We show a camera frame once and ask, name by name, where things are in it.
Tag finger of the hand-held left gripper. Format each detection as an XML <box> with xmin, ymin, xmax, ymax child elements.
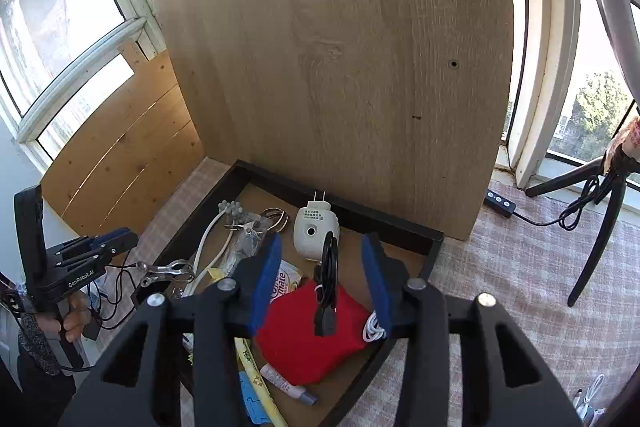
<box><xmin>49</xmin><ymin>234</ymin><xmax>140</xmax><ymax>281</ymax></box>
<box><xmin>59</xmin><ymin>228</ymin><xmax>133</xmax><ymax>259</ymax></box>

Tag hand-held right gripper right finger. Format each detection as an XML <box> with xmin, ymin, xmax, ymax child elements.
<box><xmin>361</xmin><ymin>233</ymin><xmax>583</xmax><ymax>427</ymax></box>

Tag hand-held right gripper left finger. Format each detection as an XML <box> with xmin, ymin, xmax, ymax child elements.
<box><xmin>60</xmin><ymin>233</ymin><xmax>284</xmax><ymax>427</ymax></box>

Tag metal spring clip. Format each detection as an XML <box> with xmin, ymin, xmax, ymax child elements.
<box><xmin>136</xmin><ymin>258</ymin><xmax>195</xmax><ymax>290</ymax></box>

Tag white plug-in device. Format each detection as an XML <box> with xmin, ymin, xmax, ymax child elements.
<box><xmin>293</xmin><ymin>191</ymin><xmax>342</xmax><ymax>264</ymax></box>

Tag grey ball massager white handle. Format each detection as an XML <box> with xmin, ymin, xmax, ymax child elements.
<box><xmin>186</xmin><ymin>201</ymin><xmax>247</xmax><ymax>298</ymax></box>

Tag black framed wooden tray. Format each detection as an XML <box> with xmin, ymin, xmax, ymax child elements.
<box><xmin>134</xmin><ymin>159</ymin><xmax>445</xmax><ymax>427</ymax></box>

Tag pink tube with dark cap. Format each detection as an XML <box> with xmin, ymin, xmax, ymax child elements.
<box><xmin>259</xmin><ymin>363</ymin><xmax>319</xmax><ymax>406</ymax></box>

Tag person's left forearm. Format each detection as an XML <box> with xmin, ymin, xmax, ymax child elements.
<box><xmin>16</xmin><ymin>311</ymin><xmax>65</xmax><ymax>376</ymax></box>

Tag plaid cloth covered desktop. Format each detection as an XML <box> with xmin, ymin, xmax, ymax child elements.
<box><xmin>97</xmin><ymin>157</ymin><xmax>640</xmax><ymax>427</ymax></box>

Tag person's left hand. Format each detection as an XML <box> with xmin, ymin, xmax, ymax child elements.
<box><xmin>59</xmin><ymin>293</ymin><xmax>94</xmax><ymax>344</ymax></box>

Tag red white sachet packet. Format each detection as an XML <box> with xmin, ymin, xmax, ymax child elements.
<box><xmin>270</xmin><ymin>258</ymin><xmax>307</xmax><ymax>304</ymax></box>

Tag clear plastic packet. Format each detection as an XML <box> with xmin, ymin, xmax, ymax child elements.
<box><xmin>223</xmin><ymin>215</ymin><xmax>275</xmax><ymax>281</ymax></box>

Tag red fabric pouch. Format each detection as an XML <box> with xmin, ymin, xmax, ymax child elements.
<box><xmin>254</xmin><ymin>278</ymin><xmax>387</xmax><ymax>388</ymax></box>

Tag orange pine wooden board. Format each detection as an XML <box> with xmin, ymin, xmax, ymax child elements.
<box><xmin>41</xmin><ymin>49</ymin><xmax>207</xmax><ymax>238</ymax></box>

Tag yellow star-print strip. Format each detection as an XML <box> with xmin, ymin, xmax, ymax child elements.
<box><xmin>206</xmin><ymin>268</ymin><xmax>290</xmax><ymax>427</ymax></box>

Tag light blue card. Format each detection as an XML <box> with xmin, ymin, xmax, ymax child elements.
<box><xmin>238</xmin><ymin>371</ymin><xmax>272</xmax><ymax>426</ymax></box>

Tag large light wooden board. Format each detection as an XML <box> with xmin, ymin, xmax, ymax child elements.
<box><xmin>152</xmin><ymin>0</ymin><xmax>516</xmax><ymax>242</ymax></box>

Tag black tripod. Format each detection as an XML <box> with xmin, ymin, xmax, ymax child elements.
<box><xmin>525</xmin><ymin>146</ymin><xmax>640</xmax><ymax>308</ymax></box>

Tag orange white packet taped on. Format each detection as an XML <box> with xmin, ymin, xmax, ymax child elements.
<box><xmin>601</xmin><ymin>116</ymin><xmax>640</xmax><ymax>178</ymax></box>

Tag metal wire rings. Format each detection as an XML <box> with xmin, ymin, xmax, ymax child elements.
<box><xmin>258</xmin><ymin>205</ymin><xmax>291</xmax><ymax>234</ymax></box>

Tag thin black cable with connector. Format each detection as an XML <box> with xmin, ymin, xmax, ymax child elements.
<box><xmin>81</xmin><ymin>257</ymin><xmax>147</xmax><ymax>343</ymax></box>

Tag black cable with inline controller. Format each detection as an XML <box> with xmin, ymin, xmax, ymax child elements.
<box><xmin>483</xmin><ymin>174</ymin><xmax>618</xmax><ymax>230</ymax></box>

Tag white cable with plug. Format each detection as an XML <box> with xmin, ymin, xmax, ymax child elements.
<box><xmin>574</xmin><ymin>373</ymin><xmax>609</xmax><ymax>424</ymax></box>

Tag white window frame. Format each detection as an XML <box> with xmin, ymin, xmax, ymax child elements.
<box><xmin>0</xmin><ymin>0</ymin><xmax>640</xmax><ymax>204</ymax></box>

